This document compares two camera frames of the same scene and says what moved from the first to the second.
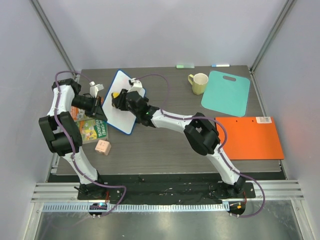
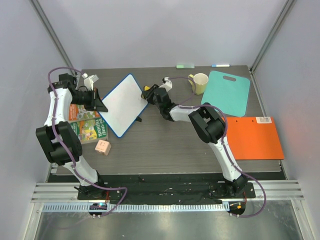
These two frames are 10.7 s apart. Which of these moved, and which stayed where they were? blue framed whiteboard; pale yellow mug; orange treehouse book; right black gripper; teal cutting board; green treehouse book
Moved: right black gripper; blue framed whiteboard
Stayed: teal cutting board; green treehouse book; orange treehouse book; pale yellow mug
